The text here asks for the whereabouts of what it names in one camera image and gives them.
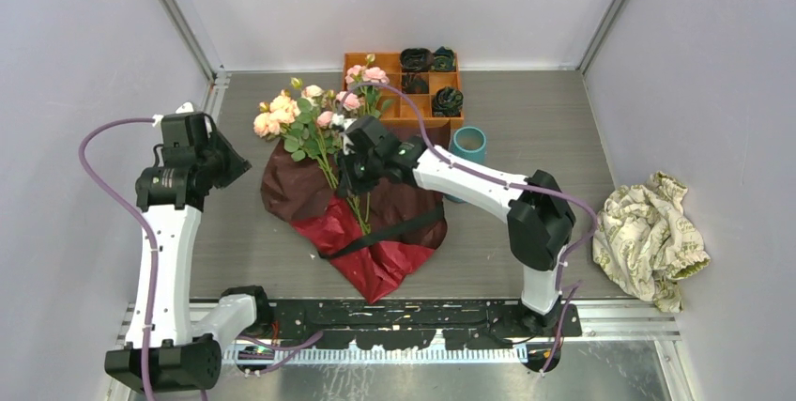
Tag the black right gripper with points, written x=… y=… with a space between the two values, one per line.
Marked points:
x=348 y=184

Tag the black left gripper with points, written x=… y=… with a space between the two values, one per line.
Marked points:
x=237 y=164

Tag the pink flower bouquet red wrap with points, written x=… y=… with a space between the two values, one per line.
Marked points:
x=301 y=176

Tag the red wrapping paper sheet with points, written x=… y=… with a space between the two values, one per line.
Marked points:
x=378 y=270

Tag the black ribbon gold lettering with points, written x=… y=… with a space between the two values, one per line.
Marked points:
x=391 y=232

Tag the teal vase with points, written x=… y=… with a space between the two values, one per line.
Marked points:
x=468 y=144

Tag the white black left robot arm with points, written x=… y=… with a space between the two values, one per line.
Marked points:
x=163 y=351

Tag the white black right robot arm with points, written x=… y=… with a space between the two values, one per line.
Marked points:
x=539 y=222

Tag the dark rolled sock back right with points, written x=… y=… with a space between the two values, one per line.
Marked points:
x=444 y=60

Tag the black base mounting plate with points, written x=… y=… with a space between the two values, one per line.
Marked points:
x=395 y=324

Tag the crumpled beige printed cloth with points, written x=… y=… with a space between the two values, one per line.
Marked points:
x=646 y=245

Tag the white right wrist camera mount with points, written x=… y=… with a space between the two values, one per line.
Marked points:
x=341 y=123

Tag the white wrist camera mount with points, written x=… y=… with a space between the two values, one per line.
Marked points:
x=186 y=107
x=341 y=123

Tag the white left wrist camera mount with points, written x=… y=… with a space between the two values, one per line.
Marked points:
x=186 y=107

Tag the aluminium frame rail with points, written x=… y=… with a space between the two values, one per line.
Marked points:
x=625 y=320

